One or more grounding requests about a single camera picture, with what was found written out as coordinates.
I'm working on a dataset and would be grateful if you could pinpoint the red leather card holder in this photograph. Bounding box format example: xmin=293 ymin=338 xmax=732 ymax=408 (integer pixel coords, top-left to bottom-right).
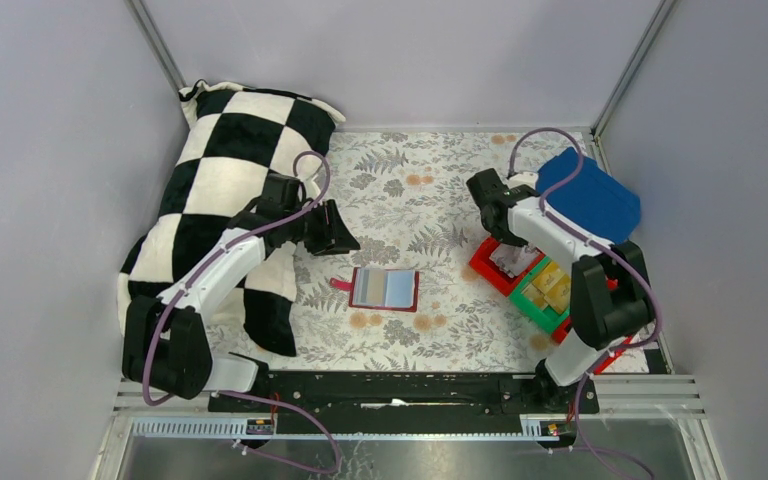
xmin=329 ymin=267 xmax=420 ymax=313

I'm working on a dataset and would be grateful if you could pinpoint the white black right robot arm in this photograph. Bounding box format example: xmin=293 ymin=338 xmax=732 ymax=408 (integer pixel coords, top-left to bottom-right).
xmin=466 ymin=169 xmax=656 ymax=387

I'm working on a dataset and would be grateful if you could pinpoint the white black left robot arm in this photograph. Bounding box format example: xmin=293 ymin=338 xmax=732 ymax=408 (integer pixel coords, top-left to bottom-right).
xmin=122 ymin=173 xmax=360 ymax=399

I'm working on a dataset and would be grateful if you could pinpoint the floral patterned table mat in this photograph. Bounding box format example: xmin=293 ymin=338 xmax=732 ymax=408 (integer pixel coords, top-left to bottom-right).
xmin=145 ymin=130 xmax=650 ymax=374

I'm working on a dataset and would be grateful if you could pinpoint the folded blue cloth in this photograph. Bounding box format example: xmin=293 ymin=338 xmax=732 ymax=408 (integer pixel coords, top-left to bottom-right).
xmin=548 ymin=157 xmax=641 ymax=244

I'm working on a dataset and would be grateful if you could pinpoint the black white checkered pillow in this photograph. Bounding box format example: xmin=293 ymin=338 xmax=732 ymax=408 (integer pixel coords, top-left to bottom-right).
xmin=117 ymin=79 xmax=346 ymax=325

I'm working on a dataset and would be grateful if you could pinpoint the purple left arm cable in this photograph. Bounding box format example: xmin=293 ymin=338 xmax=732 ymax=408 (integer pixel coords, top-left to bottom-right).
xmin=141 ymin=150 xmax=344 ymax=478

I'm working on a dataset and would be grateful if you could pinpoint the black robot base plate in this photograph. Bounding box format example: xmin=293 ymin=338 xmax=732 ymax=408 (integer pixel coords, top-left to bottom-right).
xmin=254 ymin=371 xmax=578 ymax=435

